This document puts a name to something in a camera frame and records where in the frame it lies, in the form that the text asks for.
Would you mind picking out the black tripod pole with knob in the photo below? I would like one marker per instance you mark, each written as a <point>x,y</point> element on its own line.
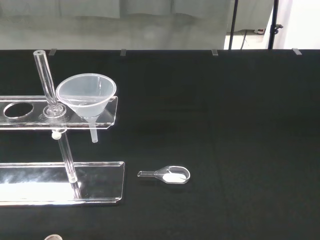
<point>274,20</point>

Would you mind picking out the glass weighing funnel with powder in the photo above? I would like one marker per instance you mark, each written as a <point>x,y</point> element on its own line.
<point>172,177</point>

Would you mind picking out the clear acrylic funnel stand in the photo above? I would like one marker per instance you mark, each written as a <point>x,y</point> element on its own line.
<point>100,182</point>

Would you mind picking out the clear cloth clip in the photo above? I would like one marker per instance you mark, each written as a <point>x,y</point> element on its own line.
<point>52,52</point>
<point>297,51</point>
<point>123,52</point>
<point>214,52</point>

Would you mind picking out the black bench cloth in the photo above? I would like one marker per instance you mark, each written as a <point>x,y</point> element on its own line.
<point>225,125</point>

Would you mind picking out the thin black tripod pole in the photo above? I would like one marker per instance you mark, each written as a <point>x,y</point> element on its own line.
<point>233,25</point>

